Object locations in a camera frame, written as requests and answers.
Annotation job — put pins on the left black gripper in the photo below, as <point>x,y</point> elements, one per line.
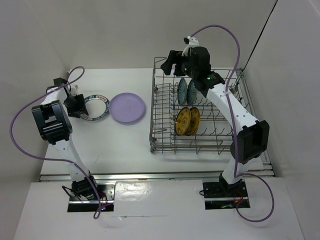
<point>80,107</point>

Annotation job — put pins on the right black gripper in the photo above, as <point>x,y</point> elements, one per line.
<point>175,57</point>

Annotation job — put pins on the white plate floral rim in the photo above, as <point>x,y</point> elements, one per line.
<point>97,107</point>

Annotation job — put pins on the blue patterned plate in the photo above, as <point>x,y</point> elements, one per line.
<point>192,93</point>
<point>182,91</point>

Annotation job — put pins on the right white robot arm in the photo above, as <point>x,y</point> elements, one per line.
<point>250,135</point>

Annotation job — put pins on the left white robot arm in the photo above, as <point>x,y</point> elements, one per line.
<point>52,120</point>

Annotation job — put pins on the left yellow patterned plate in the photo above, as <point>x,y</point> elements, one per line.
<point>182,121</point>

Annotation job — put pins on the yellow patterned plate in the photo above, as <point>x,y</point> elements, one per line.
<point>182,121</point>
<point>194,121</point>

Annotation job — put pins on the right yellow patterned plate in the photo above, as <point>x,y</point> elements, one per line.
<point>194,121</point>

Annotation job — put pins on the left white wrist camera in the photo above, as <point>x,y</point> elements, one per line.
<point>75,88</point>

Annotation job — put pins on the silver aluminium rail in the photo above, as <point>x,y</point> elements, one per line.
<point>156,176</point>

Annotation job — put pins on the grey wire dish rack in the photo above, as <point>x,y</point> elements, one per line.
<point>214,133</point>

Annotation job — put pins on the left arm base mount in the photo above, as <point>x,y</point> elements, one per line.
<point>80,204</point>

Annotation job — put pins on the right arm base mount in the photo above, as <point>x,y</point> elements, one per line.
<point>216,198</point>

